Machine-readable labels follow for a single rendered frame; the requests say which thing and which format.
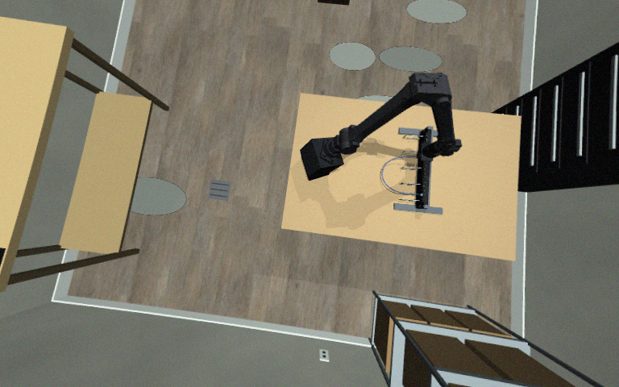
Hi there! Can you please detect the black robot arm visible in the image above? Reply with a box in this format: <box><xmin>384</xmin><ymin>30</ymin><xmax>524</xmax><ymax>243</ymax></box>
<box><xmin>320</xmin><ymin>73</ymin><xmax>462</xmax><ymax>164</ymax></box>

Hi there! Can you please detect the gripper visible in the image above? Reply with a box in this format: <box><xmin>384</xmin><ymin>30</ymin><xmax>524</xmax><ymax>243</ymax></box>
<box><xmin>417</xmin><ymin>143</ymin><xmax>433</xmax><ymax>162</ymax></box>

